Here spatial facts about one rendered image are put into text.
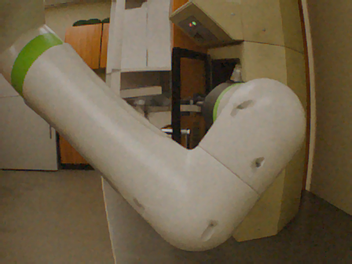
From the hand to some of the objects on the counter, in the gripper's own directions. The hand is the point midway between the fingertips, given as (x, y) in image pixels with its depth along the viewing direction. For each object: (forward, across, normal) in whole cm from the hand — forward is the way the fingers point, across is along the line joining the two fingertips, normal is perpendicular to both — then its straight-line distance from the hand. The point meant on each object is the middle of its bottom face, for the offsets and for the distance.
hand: (200, 102), depth 83 cm
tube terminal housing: (+21, -24, +33) cm, 46 cm away
